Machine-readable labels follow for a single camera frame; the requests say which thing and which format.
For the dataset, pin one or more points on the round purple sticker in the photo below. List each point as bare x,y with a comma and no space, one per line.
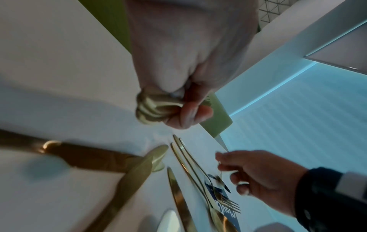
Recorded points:
210,188

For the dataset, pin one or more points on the white table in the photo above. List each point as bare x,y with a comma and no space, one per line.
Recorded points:
57,56

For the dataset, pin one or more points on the person's left hand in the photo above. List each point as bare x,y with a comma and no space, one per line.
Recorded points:
186,45

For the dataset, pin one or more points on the person's right hand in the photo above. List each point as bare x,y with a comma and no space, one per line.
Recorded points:
269,176

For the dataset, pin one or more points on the pale window blind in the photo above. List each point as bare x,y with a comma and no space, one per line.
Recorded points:
301,124

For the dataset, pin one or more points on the green upholstered bench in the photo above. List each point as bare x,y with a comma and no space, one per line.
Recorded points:
220,117

